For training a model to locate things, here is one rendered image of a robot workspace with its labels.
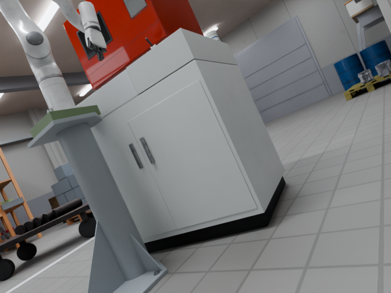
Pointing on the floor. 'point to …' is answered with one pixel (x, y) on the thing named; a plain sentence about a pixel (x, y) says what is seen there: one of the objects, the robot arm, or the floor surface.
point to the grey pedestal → (104, 211)
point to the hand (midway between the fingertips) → (100, 56)
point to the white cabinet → (192, 157)
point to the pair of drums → (347, 70)
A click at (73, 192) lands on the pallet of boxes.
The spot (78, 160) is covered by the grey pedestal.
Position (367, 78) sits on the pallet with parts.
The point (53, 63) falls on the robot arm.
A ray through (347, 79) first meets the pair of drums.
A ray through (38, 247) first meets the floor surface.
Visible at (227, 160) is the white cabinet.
